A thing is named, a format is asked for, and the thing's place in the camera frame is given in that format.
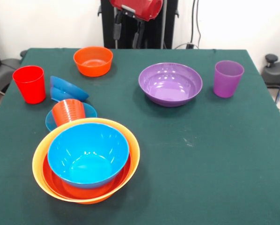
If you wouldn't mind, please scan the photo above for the dark green table cloth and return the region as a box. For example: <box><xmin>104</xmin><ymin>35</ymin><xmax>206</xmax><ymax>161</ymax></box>
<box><xmin>0</xmin><ymin>48</ymin><xmax>280</xmax><ymax>225</ymax></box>

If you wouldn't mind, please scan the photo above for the small orange bowl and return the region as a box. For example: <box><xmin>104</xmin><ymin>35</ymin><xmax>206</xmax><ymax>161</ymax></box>
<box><xmin>73</xmin><ymin>46</ymin><xmax>114</xmax><ymax>77</ymax></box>

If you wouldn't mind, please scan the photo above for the small light blue bowl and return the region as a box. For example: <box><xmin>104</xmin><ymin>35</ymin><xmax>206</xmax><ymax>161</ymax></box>
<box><xmin>45</xmin><ymin>102</ymin><xmax>98</xmax><ymax>132</ymax></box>

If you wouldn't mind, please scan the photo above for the large yellow bowl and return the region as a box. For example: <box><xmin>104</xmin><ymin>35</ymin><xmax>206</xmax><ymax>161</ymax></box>
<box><xmin>32</xmin><ymin>118</ymin><xmax>140</xmax><ymax>205</ymax></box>

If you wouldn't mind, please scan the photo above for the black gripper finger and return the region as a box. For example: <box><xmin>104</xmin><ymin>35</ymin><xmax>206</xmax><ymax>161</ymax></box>
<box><xmin>113</xmin><ymin>10</ymin><xmax>122</xmax><ymax>40</ymax></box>
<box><xmin>133</xmin><ymin>20</ymin><xmax>145</xmax><ymax>49</ymax></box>

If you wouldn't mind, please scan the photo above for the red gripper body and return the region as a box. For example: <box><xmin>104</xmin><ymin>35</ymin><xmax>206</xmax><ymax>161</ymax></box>
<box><xmin>109</xmin><ymin>0</ymin><xmax>164</xmax><ymax>21</ymax></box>

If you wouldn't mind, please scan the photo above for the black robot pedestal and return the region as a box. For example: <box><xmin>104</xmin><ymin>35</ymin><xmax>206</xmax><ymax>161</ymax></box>
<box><xmin>97</xmin><ymin>0</ymin><xmax>178</xmax><ymax>50</ymax></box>

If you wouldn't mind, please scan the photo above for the purple bowl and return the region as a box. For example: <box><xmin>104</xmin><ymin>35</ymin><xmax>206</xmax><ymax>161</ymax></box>
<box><xmin>138</xmin><ymin>62</ymin><xmax>203</xmax><ymax>108</ymax></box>

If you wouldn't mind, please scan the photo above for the small dark blue bowl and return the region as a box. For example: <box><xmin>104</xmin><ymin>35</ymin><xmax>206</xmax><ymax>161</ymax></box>
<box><xmin>49</xmin><ymin>75</ymin><xmax>89</xmax><ymax>103</ymax></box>

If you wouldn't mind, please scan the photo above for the wide orange bowl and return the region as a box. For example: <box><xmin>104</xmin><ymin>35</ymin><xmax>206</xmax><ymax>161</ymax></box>
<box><xmin>41</xmin><ymin>152</ymin><xmax>133</xmax><ymax>200</ymax></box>

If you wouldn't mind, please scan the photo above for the red cup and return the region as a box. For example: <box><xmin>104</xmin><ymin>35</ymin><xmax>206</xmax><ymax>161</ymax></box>
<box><xmin>12</xmin><ymin>65</ymin><xmax>46</xmax><ymax>105</ymax></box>

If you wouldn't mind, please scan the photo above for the large light blue bowl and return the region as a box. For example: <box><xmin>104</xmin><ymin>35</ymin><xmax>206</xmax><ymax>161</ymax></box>
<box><xmin>47</xmin><ymin>123</ymin><xmax>130</xmax><ymax>189</ymax></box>

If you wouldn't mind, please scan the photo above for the black office chair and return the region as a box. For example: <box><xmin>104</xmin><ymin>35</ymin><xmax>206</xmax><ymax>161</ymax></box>
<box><xmin>0</xmin><ymin>29</ymin><xmax>22</xmax><ymax>94</ymax></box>

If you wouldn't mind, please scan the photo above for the black wall cable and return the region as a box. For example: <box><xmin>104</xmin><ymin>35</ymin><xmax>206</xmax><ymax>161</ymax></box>
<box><xmin>190</xmin><ymin>0</ymin><xmax>196</xmax><ymax>45</ymax></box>
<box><xmin>195</xmin><ymin>0</ymin><xmax>202</xmax><ymax>49</ymax></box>

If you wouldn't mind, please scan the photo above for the purple cup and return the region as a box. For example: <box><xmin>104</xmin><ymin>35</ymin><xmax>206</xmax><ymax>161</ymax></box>
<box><xmin>213</xmin><ymin>60</ymin><xmax>245</xmax><ymax>98</ymax></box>

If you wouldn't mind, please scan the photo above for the orange cup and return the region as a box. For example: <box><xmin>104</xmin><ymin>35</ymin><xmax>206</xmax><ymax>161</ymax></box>
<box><xmin>52</xmin><ymin>99</ymin><xmax>86</xmax><ymax>127</ymax></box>

